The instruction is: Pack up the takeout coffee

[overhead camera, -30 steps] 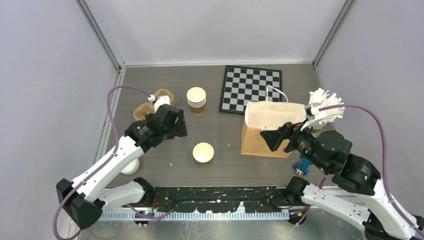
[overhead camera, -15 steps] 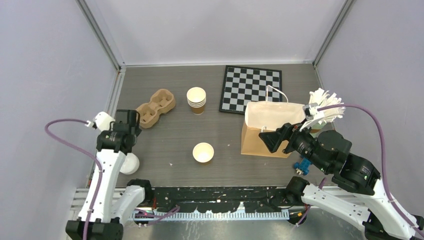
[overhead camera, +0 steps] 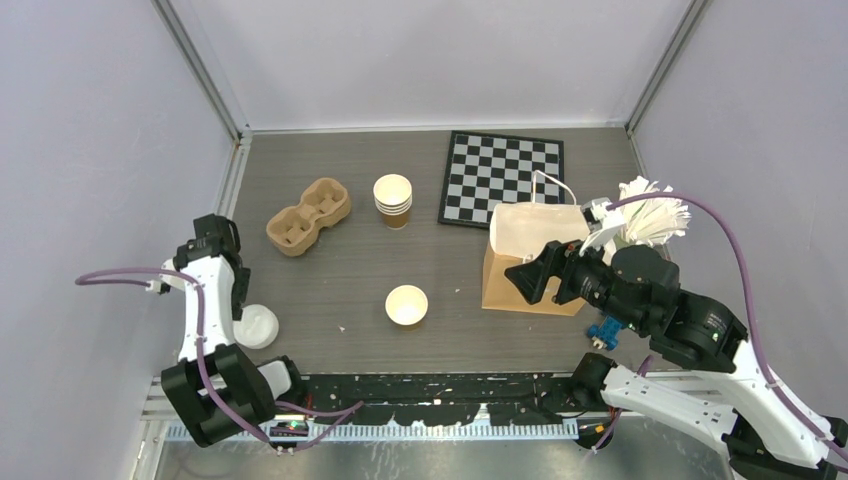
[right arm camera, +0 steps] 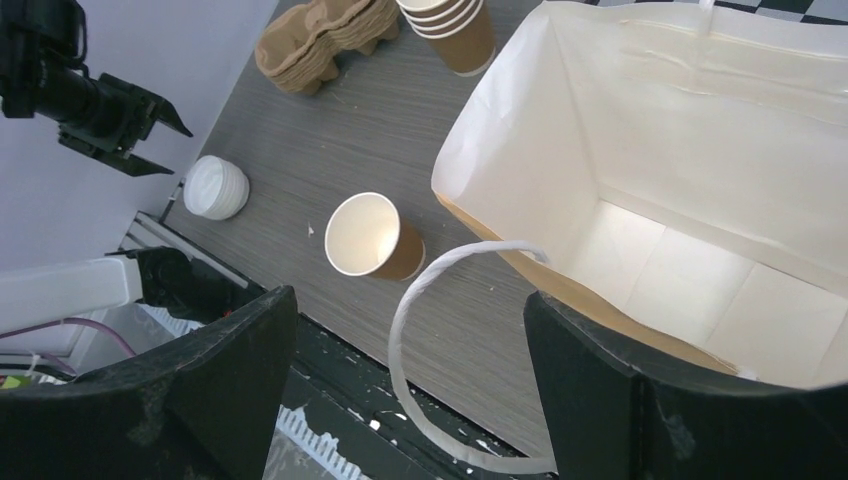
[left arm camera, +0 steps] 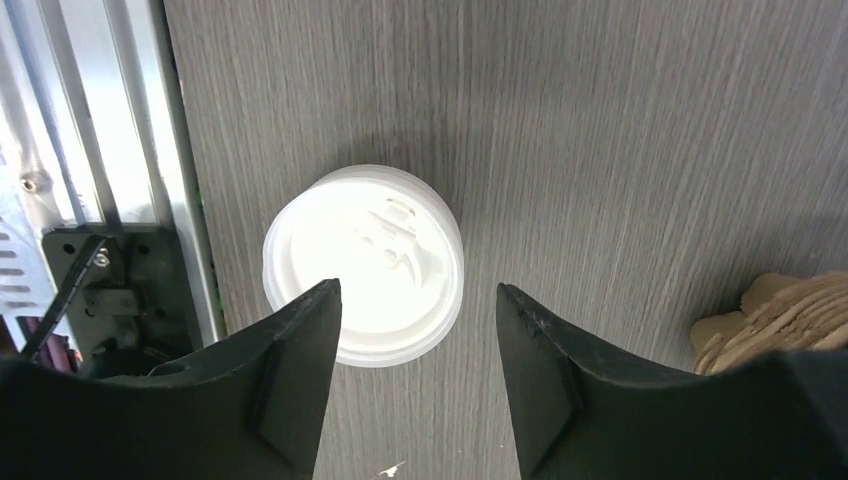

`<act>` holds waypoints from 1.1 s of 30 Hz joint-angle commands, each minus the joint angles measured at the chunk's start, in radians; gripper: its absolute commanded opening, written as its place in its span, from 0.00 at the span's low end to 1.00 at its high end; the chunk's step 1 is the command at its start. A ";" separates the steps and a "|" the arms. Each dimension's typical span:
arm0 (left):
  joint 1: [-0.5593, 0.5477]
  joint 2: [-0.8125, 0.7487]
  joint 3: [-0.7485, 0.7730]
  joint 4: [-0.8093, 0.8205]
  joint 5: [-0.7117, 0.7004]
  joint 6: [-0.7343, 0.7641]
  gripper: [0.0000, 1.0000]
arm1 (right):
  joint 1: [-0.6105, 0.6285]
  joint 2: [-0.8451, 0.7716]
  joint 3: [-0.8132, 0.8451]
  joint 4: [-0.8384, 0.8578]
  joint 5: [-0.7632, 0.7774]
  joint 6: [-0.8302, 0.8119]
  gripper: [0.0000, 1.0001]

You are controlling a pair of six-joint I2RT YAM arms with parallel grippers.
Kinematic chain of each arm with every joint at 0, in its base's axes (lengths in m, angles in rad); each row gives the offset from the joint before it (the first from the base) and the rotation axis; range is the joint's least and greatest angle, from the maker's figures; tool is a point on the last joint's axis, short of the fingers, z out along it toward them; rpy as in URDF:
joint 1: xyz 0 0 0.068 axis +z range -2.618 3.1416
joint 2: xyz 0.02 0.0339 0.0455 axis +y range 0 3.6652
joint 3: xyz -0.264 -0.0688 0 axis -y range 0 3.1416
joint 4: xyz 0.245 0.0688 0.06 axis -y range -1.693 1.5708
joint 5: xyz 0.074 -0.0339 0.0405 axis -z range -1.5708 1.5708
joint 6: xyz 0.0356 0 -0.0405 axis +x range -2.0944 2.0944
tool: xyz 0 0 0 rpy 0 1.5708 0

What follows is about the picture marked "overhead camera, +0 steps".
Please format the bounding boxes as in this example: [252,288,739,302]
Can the stack of white lids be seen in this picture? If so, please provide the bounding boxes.
[233,304,279,350]

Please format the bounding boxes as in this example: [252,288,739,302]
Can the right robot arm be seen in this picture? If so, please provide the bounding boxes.
[505,241,847,479]

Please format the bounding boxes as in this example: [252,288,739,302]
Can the black white checkerboard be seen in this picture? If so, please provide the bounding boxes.
[437,131,569,229]

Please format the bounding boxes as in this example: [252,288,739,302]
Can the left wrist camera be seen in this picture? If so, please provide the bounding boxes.
[145,280,171,295]

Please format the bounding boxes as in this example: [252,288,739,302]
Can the brown paper coffee cup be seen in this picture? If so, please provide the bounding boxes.
[384,284,429,327]

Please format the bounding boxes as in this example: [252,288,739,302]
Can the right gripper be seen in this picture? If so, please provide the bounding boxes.
[502,227,645,330]

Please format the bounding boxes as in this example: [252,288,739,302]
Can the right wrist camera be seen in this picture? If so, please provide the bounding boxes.
[579,197,627,256]

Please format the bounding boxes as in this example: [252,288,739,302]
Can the blue toy block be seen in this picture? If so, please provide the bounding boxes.
[587,316,627,351]

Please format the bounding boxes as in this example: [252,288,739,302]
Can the green cup of paper sticks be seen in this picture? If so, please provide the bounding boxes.
[604,198,691,265]

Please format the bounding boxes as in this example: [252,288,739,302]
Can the brown pulp cup carrier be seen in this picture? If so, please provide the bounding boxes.
[266,177,352,257]

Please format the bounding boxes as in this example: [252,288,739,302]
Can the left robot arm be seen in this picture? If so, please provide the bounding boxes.
[160,214,307,447]

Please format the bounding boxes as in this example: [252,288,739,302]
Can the stack of paper cups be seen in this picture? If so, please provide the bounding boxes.
[372,174,412,230]

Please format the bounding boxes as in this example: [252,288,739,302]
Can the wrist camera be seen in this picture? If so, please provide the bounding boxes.
[145,280,171,295]
[579,197,627,256]

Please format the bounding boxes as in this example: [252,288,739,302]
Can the brown paper bag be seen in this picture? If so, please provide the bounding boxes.
[481,170,589,317]

